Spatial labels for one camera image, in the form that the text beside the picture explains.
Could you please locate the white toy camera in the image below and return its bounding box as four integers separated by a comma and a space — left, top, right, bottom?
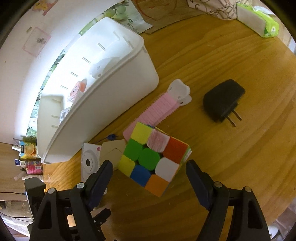
81, 143, 101, 182

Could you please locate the colourful puzzle cube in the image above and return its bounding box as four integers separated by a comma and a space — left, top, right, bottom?
117, 121, 192, 197

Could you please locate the pink round compact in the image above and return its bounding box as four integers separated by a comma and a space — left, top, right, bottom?
69, 79, 87, 102

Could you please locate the black plug adapter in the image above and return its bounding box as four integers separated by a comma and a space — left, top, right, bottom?
203, 79, 245, 127

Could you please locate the pink comb with white cap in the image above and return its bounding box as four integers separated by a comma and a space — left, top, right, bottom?
123, 79, 192, 141

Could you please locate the clear barcode-labelled small box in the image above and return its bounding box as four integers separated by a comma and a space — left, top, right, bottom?
60, 108, 70, 123

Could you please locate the white L-shaped plastic block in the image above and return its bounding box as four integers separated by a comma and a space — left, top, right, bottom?
89, 57, 120, 79

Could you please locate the yellow juice carton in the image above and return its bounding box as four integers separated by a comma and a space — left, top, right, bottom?
19, 141, 38, 159

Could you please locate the white plastic storage bin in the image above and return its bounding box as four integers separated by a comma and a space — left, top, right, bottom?
37, 18, 159, 164

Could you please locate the green grape-print paper box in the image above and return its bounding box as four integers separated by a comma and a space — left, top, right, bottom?
25, 1, 152, 141

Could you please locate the green wet-wipes pack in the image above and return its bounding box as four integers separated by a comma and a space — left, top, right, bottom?
236, 3, 280, 38

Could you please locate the letter-print canvas bag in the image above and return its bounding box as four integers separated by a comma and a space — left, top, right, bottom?
187, 0, 237, 20

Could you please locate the pink framed wall drawing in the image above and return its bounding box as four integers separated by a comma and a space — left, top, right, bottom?
22, 27, 51, 57

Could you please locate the yellow pony wall sticker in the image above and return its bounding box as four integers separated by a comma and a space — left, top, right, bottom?
32, 0, 58, 16

